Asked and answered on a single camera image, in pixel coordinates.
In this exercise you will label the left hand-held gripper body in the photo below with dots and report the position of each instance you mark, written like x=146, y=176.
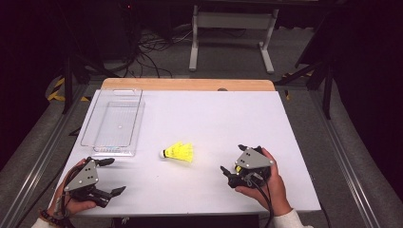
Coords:
x=83, y=179

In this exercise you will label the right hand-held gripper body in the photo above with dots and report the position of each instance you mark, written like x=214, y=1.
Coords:
x=253, y=160

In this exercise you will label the clear plastic container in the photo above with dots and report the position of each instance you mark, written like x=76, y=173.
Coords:
x=115, y=123

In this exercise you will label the person's left hand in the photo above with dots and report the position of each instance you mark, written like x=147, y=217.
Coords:
x=72, y=207

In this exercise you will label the person's right hand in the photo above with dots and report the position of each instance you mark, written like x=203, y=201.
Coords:
x=274, y=196

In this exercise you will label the black flat device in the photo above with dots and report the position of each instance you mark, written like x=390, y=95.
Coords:
x=190, y=222

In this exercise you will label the wooden table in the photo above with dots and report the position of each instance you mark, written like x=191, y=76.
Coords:
x=187, y=84

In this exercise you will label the yellow black floor tape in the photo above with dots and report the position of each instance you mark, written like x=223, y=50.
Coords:
x=54, y=95

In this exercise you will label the black metal stand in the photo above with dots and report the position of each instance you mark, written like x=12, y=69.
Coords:
x=67, y=85
x=327, y=91

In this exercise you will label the aluminium floor rail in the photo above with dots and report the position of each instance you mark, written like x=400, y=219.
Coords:
x=345, y=164
x=34, y=171

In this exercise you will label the white metal table frame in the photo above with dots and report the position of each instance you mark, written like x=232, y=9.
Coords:
x=233, y=20

